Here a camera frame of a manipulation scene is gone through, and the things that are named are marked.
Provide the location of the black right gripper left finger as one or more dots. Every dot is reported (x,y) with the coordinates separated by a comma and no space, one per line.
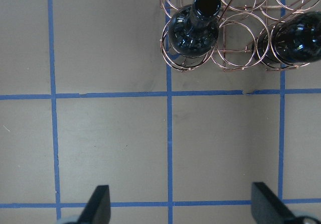
(98,208)

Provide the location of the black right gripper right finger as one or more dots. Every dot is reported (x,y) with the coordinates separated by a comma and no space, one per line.
(267,208)

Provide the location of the dark bottle in basket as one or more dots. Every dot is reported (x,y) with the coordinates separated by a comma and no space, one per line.
(294,41)
(193,30)

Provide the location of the copper wire wine basket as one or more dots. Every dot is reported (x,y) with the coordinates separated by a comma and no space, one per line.
(268,13)

